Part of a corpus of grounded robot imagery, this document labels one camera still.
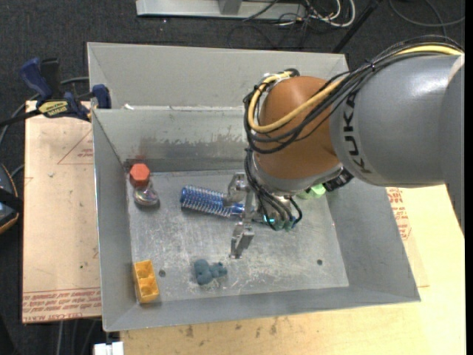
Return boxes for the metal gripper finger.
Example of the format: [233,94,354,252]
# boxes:
[229,223,256,260]
[225,173,250,204]

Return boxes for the grey metal bin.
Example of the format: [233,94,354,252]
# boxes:
[86,41,422,333]

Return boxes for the yellow toy brick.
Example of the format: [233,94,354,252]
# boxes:
[133,260,161,305]

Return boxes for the clear bottle with red cap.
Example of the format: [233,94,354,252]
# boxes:
[128,163,161,209]

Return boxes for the teal toy animal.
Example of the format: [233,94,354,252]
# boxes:
[193,259,228,286]

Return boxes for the blue ribbed hair roller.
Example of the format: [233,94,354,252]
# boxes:
[180,185,246,219]

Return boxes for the brown cardboard board red print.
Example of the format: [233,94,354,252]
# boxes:
[21,100,103,325]

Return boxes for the black cylinder on white bracket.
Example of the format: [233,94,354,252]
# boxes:
[322,166,355,192]

